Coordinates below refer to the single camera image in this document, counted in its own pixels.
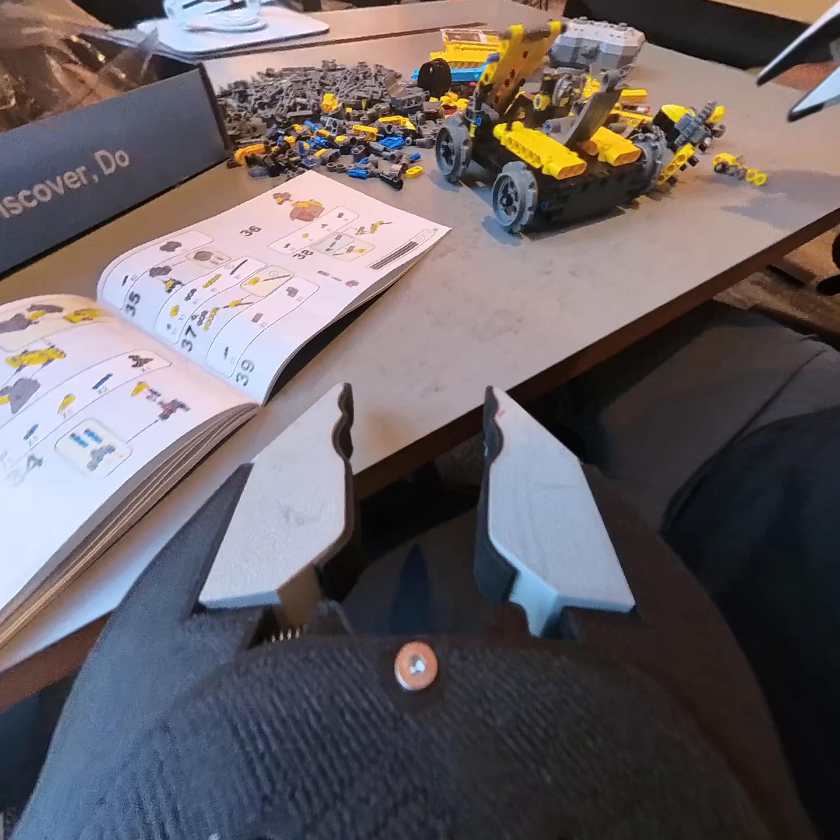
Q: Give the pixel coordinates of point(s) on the pile of dark grey bricks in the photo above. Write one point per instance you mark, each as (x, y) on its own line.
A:
(295, 98)

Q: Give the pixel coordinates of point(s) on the yellow gear brick subassembly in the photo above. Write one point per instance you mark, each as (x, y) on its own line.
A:
(686, 121)

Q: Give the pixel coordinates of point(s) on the grey brick battery hub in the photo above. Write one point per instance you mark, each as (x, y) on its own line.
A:
(590, 43)

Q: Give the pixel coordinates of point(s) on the small yellow grey axle assembly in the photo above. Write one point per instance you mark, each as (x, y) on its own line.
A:
(754, 176)

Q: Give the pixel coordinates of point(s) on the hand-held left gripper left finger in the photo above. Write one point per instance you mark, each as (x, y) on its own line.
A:
(282, 512)

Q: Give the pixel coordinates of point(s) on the sticker sheet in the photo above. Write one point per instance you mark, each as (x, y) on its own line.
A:
(469, 38)

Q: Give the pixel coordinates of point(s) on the grey desk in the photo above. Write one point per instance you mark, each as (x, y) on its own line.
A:
(525, 295)

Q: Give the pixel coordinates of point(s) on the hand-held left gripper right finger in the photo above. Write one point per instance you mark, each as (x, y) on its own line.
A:
(558, 518)

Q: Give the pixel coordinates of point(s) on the pile of yellow beam bricks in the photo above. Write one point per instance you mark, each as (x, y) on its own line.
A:
(633, 98)

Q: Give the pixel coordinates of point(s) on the yellow black brick vehicle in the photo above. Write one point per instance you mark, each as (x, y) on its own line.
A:
(525, 141)

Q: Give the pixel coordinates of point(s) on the dark blue cardboard box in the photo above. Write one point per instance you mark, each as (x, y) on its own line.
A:
(98, 170)

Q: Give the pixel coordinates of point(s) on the wooden board sign stand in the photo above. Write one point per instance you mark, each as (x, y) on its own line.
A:
(295, 27)

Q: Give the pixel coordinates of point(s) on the instruction booklet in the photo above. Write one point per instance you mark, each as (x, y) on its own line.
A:
(262, 275)

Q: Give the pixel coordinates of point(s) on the blue brick separator tool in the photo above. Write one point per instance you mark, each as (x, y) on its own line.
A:
(459, 73)

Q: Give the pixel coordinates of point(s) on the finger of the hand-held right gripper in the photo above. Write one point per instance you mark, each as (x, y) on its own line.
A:
(823, 102)
(817, 49)

